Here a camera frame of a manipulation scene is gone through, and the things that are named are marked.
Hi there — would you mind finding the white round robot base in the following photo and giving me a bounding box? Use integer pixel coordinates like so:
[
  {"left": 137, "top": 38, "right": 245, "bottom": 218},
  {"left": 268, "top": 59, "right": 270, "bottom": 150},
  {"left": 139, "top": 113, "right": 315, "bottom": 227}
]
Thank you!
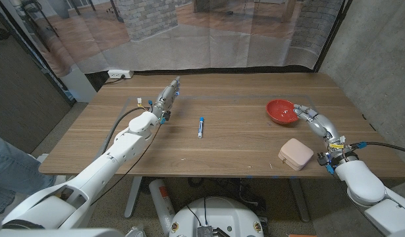
[{"left": 169, "top": 196, "right": 265, "bottom": 237}]

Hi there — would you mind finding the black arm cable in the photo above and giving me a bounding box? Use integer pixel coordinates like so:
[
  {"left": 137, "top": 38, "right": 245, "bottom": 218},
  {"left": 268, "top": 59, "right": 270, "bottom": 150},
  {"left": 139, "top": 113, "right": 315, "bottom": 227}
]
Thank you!
[
  {"left": 101, "top": 106, "right": 153, "bottom": 155},
  {"left": 350, "top": 141, "right": 405, "bottom": 155}
]

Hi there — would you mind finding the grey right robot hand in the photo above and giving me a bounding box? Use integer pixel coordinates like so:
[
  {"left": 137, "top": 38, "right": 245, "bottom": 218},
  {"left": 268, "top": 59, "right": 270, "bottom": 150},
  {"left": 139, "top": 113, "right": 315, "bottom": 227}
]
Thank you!
[{"left": 292, "top": 103, "right": 357, "bottom": 166}]

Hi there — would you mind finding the white cabinet block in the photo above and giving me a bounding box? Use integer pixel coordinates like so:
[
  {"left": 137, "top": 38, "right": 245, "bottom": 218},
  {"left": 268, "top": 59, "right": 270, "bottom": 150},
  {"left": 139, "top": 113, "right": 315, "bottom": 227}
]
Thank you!
[{"left": 59, "top": 64, "right": 98, "bottom": 103}]

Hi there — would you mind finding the printed room backdrop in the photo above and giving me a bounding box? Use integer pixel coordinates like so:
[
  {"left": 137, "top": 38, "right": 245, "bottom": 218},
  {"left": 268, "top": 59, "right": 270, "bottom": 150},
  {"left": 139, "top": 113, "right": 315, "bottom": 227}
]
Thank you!
[{"left": 0, "top": 0, "right": 353, "bottom": 78}]

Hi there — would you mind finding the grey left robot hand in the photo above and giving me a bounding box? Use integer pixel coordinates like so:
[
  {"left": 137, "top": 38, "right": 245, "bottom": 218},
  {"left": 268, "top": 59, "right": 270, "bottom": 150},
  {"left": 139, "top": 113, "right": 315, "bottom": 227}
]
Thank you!
[{"left": 152, "top": 76, "right": 181, "bottom": 124}]

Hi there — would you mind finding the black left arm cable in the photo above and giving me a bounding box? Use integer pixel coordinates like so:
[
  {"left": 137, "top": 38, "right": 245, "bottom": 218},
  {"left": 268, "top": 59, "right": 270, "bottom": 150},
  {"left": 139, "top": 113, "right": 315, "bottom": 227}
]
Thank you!
[{"left": 101, "top": 106, "right": 153, "bottom": 155}]

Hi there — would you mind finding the red bowl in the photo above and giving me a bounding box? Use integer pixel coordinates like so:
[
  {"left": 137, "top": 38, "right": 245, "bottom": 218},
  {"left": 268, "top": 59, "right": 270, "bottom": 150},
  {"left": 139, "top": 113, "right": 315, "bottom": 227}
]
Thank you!
[{"left": 265, "top": 99, "right": 300, "bottom": 125}]

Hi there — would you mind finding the white table leg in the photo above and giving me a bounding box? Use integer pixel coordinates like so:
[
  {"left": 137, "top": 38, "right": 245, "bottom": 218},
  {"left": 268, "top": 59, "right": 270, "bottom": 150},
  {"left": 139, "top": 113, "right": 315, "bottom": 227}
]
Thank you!
[
  {"left": 124, "top": 176, "right": 144, "bottom": 219},
  {"left": 287, "top": 177, "right": 311, "bottom": 223}
]

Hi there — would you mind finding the white power strip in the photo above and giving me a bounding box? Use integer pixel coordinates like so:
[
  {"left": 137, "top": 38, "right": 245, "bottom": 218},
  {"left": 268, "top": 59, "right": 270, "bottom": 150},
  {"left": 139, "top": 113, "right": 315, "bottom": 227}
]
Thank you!
[{"left": 107, "top": 69, "right": 135, "bottom": 80}]

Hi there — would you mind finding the person's leg in jeans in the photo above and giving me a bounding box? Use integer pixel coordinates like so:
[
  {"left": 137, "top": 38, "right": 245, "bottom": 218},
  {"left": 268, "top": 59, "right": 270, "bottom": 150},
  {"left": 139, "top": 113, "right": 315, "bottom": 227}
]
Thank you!
[{"left": 0, "top": 131, "right": 57, "bottom": 217}]

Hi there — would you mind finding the perforated partition panel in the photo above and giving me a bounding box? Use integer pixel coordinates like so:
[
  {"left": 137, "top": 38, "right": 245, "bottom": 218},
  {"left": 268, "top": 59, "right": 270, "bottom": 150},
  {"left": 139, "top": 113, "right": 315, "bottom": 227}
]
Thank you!
[{"left": 0, "top": 3, "right": 76, "bottom": 155}]

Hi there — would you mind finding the black backdrop frame pole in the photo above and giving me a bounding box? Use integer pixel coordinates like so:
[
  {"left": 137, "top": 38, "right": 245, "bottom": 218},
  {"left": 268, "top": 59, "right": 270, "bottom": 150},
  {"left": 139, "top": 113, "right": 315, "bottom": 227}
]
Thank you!
[
  {"left": 0, "top": 0, "right": 76, "bottom": 106},
  {"left": 313, "top": 0, "right": 354, "bottom": 72}
]

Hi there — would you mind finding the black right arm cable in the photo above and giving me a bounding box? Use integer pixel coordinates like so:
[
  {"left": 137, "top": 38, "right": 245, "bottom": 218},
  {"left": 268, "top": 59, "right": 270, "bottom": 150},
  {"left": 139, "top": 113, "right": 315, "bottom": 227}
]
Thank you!
[{"left": 350, "top": 141, "right": 405, "bottom": 155}]

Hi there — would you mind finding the white cylinder with orange label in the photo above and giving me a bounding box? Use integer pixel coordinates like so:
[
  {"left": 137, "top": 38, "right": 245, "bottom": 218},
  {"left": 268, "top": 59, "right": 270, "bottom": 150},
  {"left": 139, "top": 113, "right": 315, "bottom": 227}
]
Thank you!
[{"left": 148, "top": 178, "right": 176, "bottom": 235}]

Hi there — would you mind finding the pink jewelry box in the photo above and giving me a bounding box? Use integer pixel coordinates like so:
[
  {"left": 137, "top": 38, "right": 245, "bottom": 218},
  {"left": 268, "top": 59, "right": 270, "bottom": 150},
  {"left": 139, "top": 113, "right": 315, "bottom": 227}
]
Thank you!
[{"left": 277, "top": 138, "right": 314, "bottom": 171}]

